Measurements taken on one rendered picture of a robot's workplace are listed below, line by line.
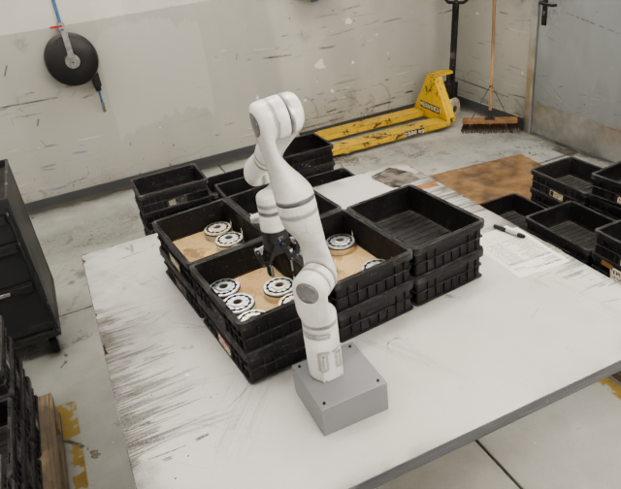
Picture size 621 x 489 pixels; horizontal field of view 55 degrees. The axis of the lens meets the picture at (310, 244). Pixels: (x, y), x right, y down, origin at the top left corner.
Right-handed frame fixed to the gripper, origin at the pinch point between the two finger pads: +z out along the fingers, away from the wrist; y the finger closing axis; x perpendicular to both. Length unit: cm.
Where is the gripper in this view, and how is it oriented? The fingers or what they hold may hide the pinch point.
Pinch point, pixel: (280, 269)
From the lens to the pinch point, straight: 175.8
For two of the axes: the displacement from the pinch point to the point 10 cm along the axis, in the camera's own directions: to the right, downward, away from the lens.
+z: 1.2, 8.6, 5.0
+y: 9.0, -3.1, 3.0
